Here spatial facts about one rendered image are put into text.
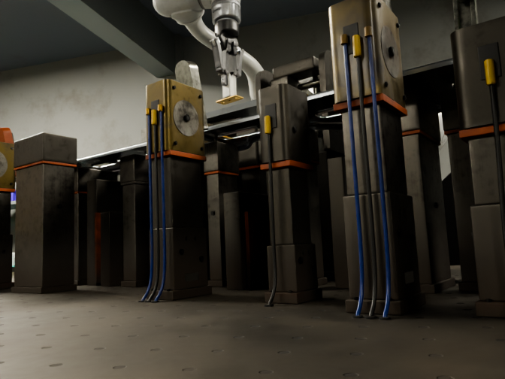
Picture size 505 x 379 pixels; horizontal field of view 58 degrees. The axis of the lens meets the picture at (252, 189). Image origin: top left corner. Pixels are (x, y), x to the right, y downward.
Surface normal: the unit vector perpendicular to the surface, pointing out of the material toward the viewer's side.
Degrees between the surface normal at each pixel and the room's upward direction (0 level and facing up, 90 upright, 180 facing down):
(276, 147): 90
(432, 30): 90
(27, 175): 90
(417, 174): 90
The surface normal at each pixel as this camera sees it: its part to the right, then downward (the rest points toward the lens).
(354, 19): -0.59, -0.07
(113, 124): -0.28, -0.11
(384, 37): 0.81, -0.11
